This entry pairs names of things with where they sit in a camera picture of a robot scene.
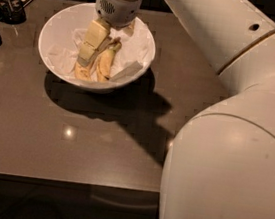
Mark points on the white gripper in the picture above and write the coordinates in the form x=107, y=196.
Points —
x=118, y=9

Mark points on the black wire pen holder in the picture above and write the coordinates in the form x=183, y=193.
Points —
x=12, y=11

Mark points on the white paper napkin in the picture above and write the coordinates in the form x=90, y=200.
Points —
x=135, y=55

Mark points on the yellow banana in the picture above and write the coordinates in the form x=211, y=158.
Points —
x=82, y=72
x=106, y=60

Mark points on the white ceramic bowl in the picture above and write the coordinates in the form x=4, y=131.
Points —
x=63, y=34

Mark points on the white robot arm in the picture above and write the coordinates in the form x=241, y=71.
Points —
x=221, y=165

